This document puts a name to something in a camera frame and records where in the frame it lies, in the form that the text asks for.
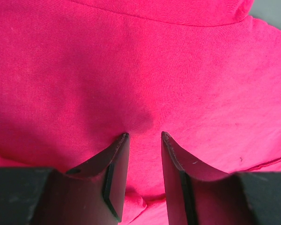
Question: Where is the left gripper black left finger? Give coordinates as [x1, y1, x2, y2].
[0, 133, 130, 225]

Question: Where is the red t shirt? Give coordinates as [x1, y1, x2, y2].
[0, 0, 281, 225]

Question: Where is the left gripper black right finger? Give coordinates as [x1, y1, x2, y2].
[161, 132, 281, 225]

